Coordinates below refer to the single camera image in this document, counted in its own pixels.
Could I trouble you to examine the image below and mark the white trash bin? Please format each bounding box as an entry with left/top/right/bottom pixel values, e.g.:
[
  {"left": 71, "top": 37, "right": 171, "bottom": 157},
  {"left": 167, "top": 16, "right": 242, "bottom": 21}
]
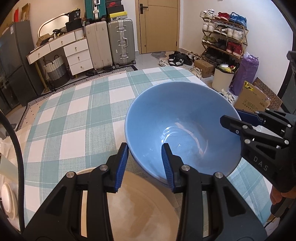
[{"left": 211, "top": 64, "right": 235, "bottom": 92}]

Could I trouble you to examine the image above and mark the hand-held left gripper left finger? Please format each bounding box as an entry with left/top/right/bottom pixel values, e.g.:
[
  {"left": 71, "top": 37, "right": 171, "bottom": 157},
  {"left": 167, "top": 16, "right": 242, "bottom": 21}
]
[{"left": 23, "top": 142, "right": 129, "bottom": 241}]

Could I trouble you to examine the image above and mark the shoe rack with shoes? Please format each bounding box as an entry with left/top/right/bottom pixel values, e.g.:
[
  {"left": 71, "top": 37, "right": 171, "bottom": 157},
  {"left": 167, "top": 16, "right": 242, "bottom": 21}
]
[{"left": 200, "top": 9, "right": 247, "bottom": 64}]

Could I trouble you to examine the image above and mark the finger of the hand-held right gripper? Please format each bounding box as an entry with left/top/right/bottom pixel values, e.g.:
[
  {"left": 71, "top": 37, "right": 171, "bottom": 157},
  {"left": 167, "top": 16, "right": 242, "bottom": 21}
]
[
  {"left": 237, "top": 108, "right": 296, "bottom": 131},
  {"left": 220, "top": 115, "right": 290, "bottom": 149}
]

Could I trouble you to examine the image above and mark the black cable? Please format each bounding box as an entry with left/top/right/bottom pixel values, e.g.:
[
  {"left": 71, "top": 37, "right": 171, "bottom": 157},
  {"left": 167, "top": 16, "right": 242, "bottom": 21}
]
[{"left": 0, "top": 111, "right": 25, "bottom": 232}]

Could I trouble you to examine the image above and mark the teal checked tablecloth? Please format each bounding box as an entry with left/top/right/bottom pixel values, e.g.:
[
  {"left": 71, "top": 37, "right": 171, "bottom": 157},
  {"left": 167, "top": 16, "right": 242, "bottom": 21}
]
[{"left": 23, "top": 66, "right": 273, "bottom": 232}]

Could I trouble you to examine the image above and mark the pile of loose shoes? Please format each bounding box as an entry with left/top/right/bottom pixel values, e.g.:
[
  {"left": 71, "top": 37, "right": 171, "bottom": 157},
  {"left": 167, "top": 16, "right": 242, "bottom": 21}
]
[{"left": 158, "top": 51, "right": 201, "bottom": 77}]

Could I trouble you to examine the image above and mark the teal suitcase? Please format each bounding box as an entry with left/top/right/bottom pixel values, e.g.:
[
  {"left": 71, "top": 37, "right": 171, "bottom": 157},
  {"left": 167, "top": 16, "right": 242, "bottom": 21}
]
[{"left": 84, "top": 0, "right": 107, "bottom": 21}]

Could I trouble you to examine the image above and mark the white dresser with drawers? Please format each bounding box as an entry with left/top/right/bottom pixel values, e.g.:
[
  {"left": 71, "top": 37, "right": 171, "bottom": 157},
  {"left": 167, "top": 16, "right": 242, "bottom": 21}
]
[{"left": 26, "top": 30, "right": 94, "bottom": 76}]

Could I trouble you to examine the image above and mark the small white bowl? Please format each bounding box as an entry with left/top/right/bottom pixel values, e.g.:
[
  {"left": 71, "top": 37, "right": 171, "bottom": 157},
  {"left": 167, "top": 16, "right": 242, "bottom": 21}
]
[{"left": 1, "top": 183, "right": 14, "bottom": 212}]

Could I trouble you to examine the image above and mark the woven laundry basket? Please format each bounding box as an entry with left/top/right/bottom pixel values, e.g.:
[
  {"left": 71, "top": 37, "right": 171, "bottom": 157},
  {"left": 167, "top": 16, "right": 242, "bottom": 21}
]
[{"left": 44, "top": 55, "right": 70, "bottom": 85}]

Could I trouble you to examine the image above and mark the tan wooden door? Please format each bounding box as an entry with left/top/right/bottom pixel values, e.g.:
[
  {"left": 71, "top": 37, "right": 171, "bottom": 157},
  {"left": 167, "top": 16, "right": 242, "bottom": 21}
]
[{"left": 135, "top": 0, "right": 181, "bottom": 55}]

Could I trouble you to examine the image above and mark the gold shoe rack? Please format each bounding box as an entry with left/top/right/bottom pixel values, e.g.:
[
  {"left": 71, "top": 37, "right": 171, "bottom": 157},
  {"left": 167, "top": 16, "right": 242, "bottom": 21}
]
[{"left": 200, "top": 17, "right": 249, "bottom": 67}]

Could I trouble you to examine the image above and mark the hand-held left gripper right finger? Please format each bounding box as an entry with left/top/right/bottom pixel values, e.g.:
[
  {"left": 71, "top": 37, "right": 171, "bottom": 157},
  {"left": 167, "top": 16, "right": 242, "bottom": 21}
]
[{"left": 161, "top": 143, "right": 268, "bottom": 241}]

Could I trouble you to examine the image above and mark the large cream plate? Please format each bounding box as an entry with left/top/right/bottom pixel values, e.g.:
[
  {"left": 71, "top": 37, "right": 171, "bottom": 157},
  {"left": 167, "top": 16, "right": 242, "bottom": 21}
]
[{"left": 76, "top": 167, "right": 181, "bottom": 241}]

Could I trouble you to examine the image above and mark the red paper bag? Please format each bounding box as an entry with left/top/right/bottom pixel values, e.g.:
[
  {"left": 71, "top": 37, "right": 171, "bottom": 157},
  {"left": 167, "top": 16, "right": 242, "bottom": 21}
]
[{"left": 13, "top": 6, "right": 22, "bottom": 22}]

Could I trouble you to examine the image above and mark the plain cardboard box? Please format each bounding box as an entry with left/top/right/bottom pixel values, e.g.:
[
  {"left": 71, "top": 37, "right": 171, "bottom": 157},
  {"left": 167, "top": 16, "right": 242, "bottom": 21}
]
[{"left": 194, "top": 60, "right": 214, "bottom": 78}]

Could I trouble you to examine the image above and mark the white dotted mat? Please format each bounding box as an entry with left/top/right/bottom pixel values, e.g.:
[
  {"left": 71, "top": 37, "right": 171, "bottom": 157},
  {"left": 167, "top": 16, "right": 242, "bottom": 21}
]
[{"left": 17, "top": 102, "right": 44, "bottom": 128}]

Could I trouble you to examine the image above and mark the silver suitcase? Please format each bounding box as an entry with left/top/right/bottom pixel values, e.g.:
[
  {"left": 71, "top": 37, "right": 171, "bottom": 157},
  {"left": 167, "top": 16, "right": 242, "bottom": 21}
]
[{"left": 107, "top": 19, "right": 136, "bottom": 68}]

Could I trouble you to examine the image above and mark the stack of small white dishes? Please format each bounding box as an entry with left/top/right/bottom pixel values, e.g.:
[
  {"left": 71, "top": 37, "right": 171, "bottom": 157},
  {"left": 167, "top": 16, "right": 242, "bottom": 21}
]
[{"left": 1, "top": 182, "right": 18, "bottom": 219}]

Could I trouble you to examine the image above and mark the oval mirror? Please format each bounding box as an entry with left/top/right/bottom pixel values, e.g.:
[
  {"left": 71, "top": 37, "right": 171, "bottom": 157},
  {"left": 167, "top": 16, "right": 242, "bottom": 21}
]
[{"left": 38, "top": 14, "right": 70, "bottom": 37}]

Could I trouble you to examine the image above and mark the beige suitcase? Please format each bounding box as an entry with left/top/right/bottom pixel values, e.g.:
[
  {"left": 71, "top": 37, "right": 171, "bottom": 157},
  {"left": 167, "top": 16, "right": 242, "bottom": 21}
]
[{"left": 85, "top": 21, "right": 114, "bottom": 70}]

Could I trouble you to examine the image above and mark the purple bag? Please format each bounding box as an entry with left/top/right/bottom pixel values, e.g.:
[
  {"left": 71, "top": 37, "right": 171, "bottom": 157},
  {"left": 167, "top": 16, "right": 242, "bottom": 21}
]
[{"left": 229, "top": 56, "right": 259, "bottom": 96}]

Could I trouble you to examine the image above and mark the printed cardboard box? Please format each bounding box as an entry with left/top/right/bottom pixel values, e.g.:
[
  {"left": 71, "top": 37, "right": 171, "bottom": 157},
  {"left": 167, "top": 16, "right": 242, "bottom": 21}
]
[{"left": 233, "top": 81, "right": 271, "bottom": 114}]

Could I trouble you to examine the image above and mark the yellow and black shoe box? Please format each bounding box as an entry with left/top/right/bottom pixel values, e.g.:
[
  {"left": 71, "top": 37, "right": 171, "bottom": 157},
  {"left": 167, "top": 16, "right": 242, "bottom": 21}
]
[{"left": 109, "top": 11, "right": 128, "bottom": 20}]

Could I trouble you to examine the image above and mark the grey door mat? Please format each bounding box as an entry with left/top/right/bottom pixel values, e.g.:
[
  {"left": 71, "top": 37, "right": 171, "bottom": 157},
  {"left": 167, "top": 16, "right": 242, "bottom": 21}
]
[{"left": 151, "top": 51, "right": 169, "bottom": 60}]

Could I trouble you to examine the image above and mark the brown patterned bag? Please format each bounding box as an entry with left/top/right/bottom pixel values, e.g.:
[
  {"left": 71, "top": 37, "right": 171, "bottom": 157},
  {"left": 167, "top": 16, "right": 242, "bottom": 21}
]
[{"left": 252, "top": 77, "right": 282, "bottom": 112}]

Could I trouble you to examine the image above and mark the person's right hand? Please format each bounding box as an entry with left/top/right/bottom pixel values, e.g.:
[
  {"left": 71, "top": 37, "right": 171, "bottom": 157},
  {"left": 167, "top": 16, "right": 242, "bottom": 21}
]
[{"left": 270, "top": 185, "right": 296, "bottom": 212}]

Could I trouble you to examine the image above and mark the grey refrigerator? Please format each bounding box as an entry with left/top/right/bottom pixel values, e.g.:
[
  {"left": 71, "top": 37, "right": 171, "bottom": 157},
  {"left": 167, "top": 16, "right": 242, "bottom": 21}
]
[{"left": 0, "top": 21, "right": 44, "bottom": 107}]

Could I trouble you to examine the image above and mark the small brown cardboard box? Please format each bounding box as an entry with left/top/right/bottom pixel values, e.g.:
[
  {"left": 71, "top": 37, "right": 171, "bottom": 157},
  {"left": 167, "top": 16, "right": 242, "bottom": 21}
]
[{"left": 37, "top": 34, "right": 50, "bottom": 45}]

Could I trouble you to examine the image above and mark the light blue bowl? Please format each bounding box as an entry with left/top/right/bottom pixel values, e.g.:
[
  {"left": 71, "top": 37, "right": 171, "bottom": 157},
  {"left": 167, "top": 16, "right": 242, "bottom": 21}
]
[{"left": 125, "top": 82, "right": 242, "bottom": 183}]

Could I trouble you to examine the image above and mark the black bag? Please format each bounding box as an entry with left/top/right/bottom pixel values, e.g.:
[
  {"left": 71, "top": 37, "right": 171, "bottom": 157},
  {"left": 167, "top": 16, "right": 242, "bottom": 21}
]
[{"left": 65, "top": 9, "right": 84, "bottom": 32}]

